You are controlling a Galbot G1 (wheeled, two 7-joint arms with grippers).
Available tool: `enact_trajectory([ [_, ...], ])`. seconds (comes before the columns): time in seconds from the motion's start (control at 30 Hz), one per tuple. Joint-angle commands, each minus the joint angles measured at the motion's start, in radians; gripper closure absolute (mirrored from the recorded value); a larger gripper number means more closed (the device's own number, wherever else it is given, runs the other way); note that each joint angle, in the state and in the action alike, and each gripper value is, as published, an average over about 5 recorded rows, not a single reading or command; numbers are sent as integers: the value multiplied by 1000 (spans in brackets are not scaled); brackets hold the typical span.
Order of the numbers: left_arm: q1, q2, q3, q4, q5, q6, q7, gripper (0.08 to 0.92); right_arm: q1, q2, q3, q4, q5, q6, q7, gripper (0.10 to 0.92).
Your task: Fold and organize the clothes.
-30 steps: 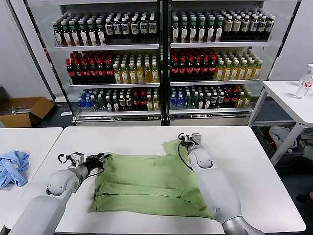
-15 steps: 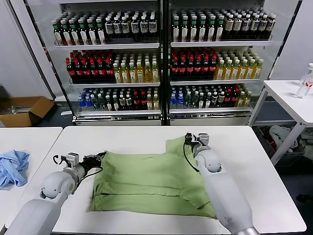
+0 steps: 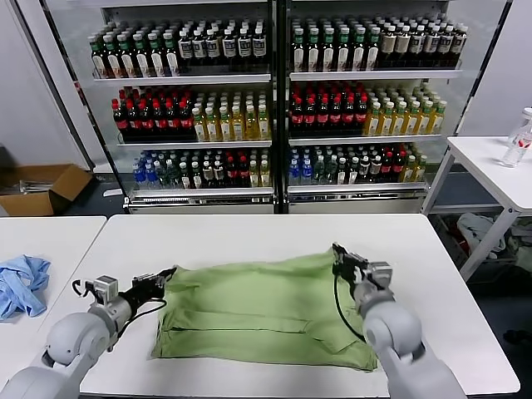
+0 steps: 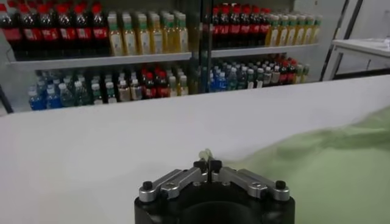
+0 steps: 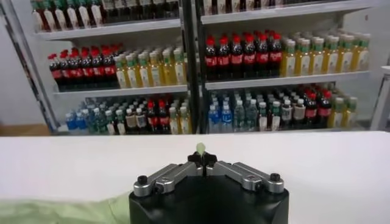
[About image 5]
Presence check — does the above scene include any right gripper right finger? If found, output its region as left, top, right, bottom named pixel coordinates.
left=202, top=152, right=285, bottom=195

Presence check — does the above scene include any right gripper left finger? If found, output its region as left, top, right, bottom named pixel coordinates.
left=133, top=152, right=204, bottom=198

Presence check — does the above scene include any green t-shirt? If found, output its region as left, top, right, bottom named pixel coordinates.
left=0, top=142, right=207, bottom=224

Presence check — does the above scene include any small yellow juice bottle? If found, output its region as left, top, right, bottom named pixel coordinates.
left=331, top=97, right=344, bottom=128
left=169, top=106, right=180, bottom=135
left=179, top=105, right=191, bottom=135
left=344, top=96, right=358, bottom=128

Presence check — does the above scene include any small red-cap cola bottle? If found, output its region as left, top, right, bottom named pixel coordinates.
left=305, top=92, right=317, bottom=129
left=146, top=100, right=158, bottom=135
left=317, top=90, right=332, bottom=128
left=157, top=99, right=170, bottom=135

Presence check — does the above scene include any small clear green bottle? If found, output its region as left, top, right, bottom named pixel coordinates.
left=233, top=99, right=246, bottom=133
left=245, top=99, right=258, bottom=132
left=97, top=107, right=107, bottom=135
left=89, top=107, right=100, bottom=135

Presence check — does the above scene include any small dark white-label bottle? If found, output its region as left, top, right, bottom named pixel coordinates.
left=258, top=101, right=269, bottom=132
left=115, top=108, right=126, bottom=136
left=270, top=100, right=282, bottom=131
left=105, top=109, right=116, bottom=136

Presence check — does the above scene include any small blue drink bottle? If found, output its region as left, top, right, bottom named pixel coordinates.
left=208, top=103, right=220, bottom=134
left=220, top=103, right=233, bottom=134
left=65, top=111, right=78, bottom=135
left=76, top=110, right=88, bottom=135

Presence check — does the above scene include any drinks display cabinet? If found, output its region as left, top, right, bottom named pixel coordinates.
left=195, top=0, right=380, bottom=135
left=0, top=0, right=196, bottom=136

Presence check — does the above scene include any open cardboard box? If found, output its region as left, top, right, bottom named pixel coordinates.
left=0, top=123, right=51, bottom=137

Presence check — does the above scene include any green-cap white-label bottle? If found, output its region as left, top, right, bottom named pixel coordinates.
left=78, top=0, right=91, bottom=29
left=90, top=0, right=103, bottom=27
left=32, top=0, right=45, bottom=32
left=66, top=0, right=79, bottom=29
left=54, top=0, right=67, bottom=30
left=43, top=0, right=56, bottom=31

